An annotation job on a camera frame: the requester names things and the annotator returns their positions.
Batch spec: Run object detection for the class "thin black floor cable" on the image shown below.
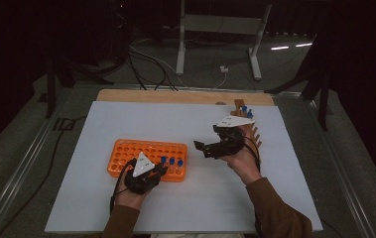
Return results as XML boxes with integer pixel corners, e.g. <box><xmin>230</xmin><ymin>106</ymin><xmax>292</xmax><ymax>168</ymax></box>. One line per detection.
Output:
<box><xmin>0</xmin><ymin>114</ymin><xmax>88</xmax><ymax>238</ymax></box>

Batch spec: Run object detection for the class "black metal stand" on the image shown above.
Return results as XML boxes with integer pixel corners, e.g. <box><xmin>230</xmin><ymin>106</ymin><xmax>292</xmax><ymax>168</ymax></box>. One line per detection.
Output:
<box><xmin>264</xmin><ymin>31</ymin><xmax>334</xmax><ymax>132</ymax></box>
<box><xmin>44</xmin><ymin>49</ymin><xmax>114</xmax><ymax>119</ymax></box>

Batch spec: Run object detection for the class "metal floor rail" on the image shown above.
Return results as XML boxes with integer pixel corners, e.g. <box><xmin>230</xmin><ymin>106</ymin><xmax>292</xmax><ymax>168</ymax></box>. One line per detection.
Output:
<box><xmin>308</xmin><ymin>98</ymin><xmax>376</xmax><ymax>238</ymax></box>
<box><xmin>0</xmin><ymin>88</ymin><xmax>74</xmax><ymax>238</ymax></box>

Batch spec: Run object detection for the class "hand-held gripper black cable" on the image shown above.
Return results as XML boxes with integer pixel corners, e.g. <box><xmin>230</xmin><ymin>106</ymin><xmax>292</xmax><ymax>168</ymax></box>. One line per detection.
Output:
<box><xmin>109</xmin><ymin>158</ymin><xmax>138</xmax><ymax>215</ymax></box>
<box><xmin>239</xmin><ymin>130</ymin><xmax>263</xmax><ymax>174</ymax></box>

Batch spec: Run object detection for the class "white table board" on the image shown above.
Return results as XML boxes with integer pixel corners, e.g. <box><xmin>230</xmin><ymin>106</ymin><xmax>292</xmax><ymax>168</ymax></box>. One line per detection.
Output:
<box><xmin>45</xmin><ymin>100</ymin><xmax>323</xmax><ymax>234</ymax></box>

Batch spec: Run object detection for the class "orange plastic tube rack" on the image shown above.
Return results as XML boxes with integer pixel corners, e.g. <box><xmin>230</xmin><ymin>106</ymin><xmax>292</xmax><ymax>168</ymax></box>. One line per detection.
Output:
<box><xmin>106</xmin><ymin>138</ymin><xmax>188</xmax><ymax>182</ymax></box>

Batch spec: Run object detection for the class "person's left hand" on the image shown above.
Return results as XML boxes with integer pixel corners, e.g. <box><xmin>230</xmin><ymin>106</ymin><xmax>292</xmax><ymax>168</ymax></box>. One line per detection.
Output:
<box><xmin>114</xmin><ymin>165</ymin><xmax>153</xmax><ymax>211</ymax></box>

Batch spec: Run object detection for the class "left hand-held gripper black cable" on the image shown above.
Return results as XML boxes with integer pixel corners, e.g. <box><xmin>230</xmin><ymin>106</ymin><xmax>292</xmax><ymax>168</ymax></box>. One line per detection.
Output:
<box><xmin>109</xmin><ymin>158</ymin><xmax>138</xmax><ymax>215</ymax></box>

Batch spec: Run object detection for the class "white floor cable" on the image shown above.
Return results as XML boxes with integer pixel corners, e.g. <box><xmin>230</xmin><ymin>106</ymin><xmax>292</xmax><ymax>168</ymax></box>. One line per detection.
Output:
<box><xmin>129</xmin><ymin>44</ymin><xmax>228</xmax><ymax>90</ymax></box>

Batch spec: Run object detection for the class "person's right hand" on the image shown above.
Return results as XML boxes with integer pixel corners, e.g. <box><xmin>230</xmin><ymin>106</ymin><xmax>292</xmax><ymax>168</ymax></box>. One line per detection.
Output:
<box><xmin>219</xmin><ymin>124</ymin><xmax>263</xmax><ymax>186</ymax></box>

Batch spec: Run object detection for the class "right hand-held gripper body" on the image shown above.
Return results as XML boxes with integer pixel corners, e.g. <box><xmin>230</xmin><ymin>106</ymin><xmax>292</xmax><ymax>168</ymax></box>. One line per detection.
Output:
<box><xmin>203</xmin><ymin>114</ymin><xmax>256</xmax><ymax>159</ymax></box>

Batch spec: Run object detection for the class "right hand-held gripper black cable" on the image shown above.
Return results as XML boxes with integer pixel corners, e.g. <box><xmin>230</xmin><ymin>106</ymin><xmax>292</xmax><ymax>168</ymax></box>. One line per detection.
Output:
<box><xmin>239</xmin><ymin>130</ymin><xmax>263</xmax><ymax>174</ymax></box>

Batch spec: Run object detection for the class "black floor socket frame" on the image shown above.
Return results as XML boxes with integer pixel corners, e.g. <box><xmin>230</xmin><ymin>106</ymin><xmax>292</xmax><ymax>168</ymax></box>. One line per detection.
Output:
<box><xmin>52</xmin><ymin>117</ymin><xmax>76</xmax><ymax>132</ymax></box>

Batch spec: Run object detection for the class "black floor cables bundle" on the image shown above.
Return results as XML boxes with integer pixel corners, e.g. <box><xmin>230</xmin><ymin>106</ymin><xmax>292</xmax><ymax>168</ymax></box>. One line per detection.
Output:
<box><xmin>126</xmin><ymin>46</ymin><xmax>180</xmax><ymax>92</ymax></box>

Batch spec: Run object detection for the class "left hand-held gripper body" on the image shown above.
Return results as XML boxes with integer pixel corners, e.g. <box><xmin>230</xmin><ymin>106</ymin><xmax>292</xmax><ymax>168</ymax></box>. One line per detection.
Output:
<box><xmin>124</xmin><ymin>152</ymin><xmax>165</xmax><ymax>195</ymax></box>

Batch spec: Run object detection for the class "white metal stand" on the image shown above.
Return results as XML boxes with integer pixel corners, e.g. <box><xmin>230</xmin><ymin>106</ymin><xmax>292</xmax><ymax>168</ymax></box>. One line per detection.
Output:
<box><xmin>175</xmin><ymin>0</ymin><xmax>273</xmax><ymax>81</ymax></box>

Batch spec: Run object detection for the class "wooden tube rack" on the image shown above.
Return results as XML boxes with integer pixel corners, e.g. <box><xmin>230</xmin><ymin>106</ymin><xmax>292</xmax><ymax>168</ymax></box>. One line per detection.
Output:
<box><xmin>229</xmin><ymin>98</ymin><xmax>263</xmax><ymax>150</ymax></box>

